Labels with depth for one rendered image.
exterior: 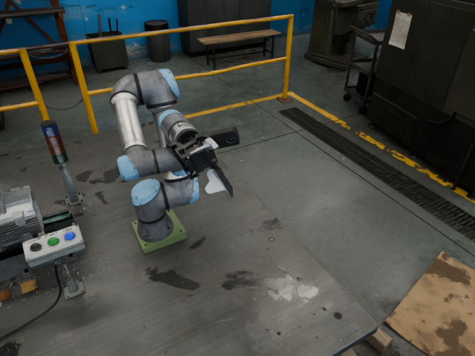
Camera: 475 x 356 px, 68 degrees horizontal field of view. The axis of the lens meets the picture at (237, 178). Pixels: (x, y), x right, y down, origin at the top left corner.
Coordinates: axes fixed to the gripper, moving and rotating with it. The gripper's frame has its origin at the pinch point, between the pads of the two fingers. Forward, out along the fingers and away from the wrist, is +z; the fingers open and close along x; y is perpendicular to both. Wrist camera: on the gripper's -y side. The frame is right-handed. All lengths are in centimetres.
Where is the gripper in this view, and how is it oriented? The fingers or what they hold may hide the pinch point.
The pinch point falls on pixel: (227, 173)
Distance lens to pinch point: 80.6
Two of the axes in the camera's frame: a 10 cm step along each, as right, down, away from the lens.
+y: -8.5, 4.8, -2.2
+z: 4.7, 4.9, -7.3
